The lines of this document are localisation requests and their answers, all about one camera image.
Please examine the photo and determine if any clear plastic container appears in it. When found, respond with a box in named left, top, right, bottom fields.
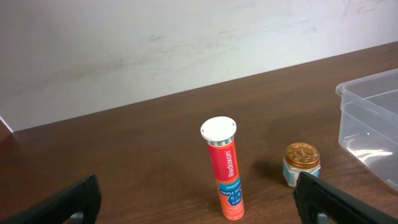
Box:
left=336, top=69, right=397, bottom=190

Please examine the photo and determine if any orange Redoxon tablet tube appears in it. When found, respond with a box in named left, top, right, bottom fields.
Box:
left=200, top=116, right=244, bottom=221

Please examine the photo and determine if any small jar gold lid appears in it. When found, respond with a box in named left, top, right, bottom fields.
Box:
left=283, top=142, right=321, bottom=187

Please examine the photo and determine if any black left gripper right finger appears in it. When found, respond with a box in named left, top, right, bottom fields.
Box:
left=293, top=172, right=397, bottom=224

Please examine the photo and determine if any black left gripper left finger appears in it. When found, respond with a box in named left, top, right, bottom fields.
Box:
left=1, top=174, right=101, bottom=224

